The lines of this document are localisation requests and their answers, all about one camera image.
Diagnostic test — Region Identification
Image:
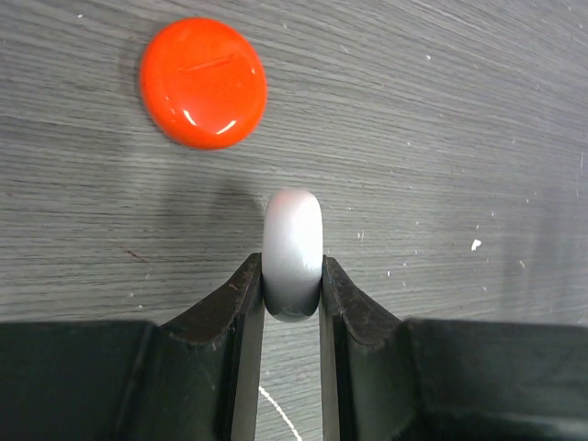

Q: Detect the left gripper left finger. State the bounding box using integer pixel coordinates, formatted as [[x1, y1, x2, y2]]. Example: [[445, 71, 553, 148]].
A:
[[1, 254, 265, 440]]

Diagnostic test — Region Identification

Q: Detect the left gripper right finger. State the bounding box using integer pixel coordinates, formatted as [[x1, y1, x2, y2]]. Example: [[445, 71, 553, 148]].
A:
[[320, 257, 587, 440]]

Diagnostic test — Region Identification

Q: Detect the white charging case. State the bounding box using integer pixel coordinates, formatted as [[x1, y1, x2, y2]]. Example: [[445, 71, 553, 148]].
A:
[[262, 189, 323, 322]]

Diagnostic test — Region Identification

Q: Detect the orange charging case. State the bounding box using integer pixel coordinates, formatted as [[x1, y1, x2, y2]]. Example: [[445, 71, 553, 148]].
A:
[[139, 17, 268, 150]]

